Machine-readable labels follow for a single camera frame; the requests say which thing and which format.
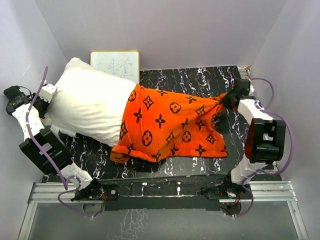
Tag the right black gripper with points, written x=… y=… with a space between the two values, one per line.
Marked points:
x=225 y=101

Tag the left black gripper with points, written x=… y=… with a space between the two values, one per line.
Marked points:
x=45 y=104

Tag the white pillow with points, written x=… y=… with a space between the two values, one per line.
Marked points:
x=88 y=102

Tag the orange patterned pillowcase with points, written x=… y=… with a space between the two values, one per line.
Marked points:
x=157 y=124

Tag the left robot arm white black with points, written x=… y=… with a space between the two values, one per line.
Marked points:
x=42 y=146

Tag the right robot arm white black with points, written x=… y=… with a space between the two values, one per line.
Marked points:
x=264 y=143

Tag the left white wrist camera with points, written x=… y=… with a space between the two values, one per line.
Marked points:
x=47 y=92

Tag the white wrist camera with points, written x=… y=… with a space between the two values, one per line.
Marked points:
x=251 y=87
x=47 y=92

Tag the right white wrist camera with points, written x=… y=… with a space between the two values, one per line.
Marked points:
x=251 y=87

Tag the small whiteboard yellow frame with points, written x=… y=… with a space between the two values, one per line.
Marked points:
x=120 y=63

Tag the aluminium frame rail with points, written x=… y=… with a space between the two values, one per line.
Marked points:
x=161 y=211

